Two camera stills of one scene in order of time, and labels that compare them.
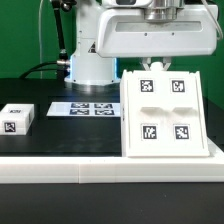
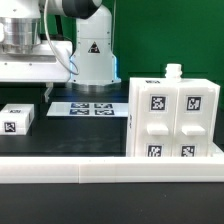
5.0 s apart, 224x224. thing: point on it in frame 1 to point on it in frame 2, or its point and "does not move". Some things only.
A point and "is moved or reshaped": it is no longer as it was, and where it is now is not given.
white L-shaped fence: (110, 169) does not move
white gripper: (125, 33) to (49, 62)
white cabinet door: (185, 124) is moved or reshaped
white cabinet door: (148, 113) is moved or reshaped
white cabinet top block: (16, 119) does not move
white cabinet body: (162, 114) is moved or reshaped
